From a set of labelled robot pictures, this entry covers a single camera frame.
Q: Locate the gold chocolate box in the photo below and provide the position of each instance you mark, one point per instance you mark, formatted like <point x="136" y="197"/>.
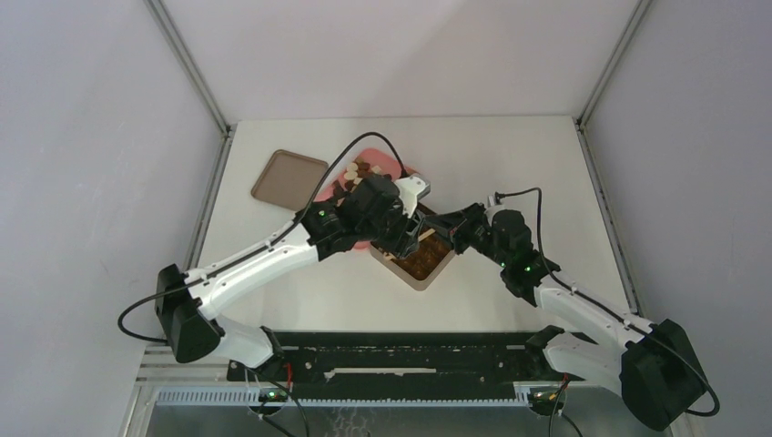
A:
<point x="422" y="267"/>

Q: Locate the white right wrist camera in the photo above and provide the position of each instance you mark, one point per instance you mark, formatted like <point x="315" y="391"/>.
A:
<point x="494" y="205"/>

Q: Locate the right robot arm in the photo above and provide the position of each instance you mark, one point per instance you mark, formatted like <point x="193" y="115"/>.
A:
<point x="651" y="366"/>

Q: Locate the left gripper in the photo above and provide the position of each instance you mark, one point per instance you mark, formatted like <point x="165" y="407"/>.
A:
<point x="406" y="238"/>

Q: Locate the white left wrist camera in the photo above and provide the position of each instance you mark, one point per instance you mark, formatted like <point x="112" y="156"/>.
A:
<point x="411" y="190"/>

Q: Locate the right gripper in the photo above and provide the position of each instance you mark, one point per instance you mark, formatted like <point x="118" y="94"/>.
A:
<point x="459" y="223"/>

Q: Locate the pink plastic tray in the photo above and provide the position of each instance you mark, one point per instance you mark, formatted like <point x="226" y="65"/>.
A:
<point x="349" y="217"/>

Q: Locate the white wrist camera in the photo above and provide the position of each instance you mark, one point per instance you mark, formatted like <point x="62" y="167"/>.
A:
<point x="494" y="205"/>
<point x="411" y="190"/>

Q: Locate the brown box lid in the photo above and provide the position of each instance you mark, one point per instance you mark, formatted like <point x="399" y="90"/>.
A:
<point x="288" y="180"/>

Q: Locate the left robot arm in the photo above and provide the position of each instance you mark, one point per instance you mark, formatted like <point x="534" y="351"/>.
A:
<point x="190" y="304"/>

